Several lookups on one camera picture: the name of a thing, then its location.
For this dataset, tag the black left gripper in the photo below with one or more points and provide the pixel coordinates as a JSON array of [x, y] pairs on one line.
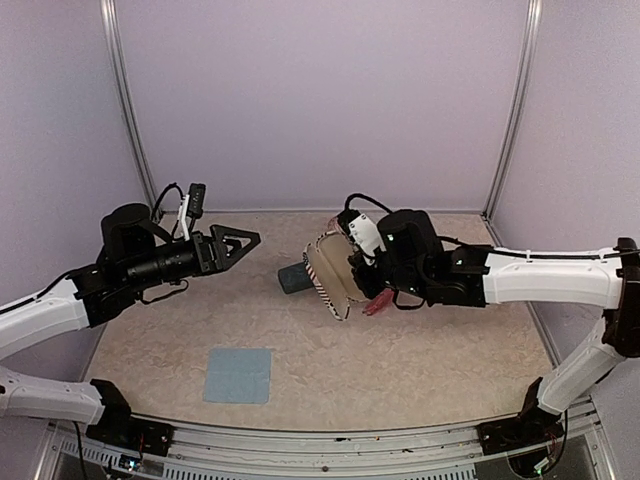
[[207, 264]]

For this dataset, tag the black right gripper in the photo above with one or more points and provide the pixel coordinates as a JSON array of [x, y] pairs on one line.
[[368, 286]]

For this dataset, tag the pink sunglasses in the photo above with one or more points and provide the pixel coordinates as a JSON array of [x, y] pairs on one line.
[[379, 303]]

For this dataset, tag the american flag glasses case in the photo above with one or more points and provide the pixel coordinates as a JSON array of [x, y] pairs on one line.
[[326, 261]]

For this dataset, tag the blue-green leather glasses case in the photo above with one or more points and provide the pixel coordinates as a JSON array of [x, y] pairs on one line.
[[294, 278]]

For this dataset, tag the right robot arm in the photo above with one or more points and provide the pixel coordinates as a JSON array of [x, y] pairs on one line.
[[403, 253]]

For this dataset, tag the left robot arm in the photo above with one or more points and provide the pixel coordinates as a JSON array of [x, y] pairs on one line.
[[137, 254]]

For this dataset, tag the left blue cleaning cloth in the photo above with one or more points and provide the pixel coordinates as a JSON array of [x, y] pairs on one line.
[[238, 376]]

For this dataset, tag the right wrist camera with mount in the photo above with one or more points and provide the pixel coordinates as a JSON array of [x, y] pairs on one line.
[[362, 233]]

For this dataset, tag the front aluminium rail base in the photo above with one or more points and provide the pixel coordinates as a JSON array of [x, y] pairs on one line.
[[199, 451]]

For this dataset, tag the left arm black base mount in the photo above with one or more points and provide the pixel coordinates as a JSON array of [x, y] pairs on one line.
[[118, 427]]

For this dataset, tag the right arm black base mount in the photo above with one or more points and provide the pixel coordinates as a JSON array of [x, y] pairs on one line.
[[530, 426]]

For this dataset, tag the left aluminium frame post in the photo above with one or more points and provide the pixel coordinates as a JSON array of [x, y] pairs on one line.
[[110, 23]]

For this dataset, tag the aluminium frame post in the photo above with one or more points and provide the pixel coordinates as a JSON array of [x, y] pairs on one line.
[[110, 23], [517, 108]]

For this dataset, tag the right aluminium frame post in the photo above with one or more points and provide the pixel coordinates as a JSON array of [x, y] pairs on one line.
[[517, 108]]

